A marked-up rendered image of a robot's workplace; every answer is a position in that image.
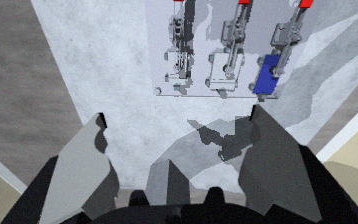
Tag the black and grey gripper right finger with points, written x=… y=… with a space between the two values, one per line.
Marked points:
x=285 y=182

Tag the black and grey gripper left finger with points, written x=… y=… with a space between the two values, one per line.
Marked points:
x=74 y=187

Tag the blue rectangular block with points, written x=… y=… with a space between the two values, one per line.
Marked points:
x=265 y=82

